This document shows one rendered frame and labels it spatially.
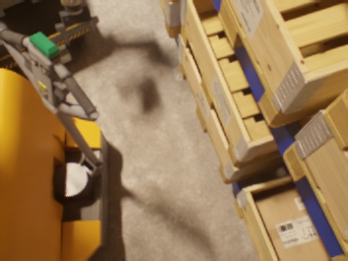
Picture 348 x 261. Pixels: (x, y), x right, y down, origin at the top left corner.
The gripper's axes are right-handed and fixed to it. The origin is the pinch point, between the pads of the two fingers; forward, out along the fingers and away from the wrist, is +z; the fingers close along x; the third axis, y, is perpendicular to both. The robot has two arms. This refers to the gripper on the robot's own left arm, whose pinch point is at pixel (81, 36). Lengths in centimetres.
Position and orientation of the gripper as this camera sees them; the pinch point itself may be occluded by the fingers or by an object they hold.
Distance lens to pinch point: 194.1
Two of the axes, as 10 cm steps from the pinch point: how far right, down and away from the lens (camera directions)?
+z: 0.4, 7.0, 7.1
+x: 9.2, -3.1, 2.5
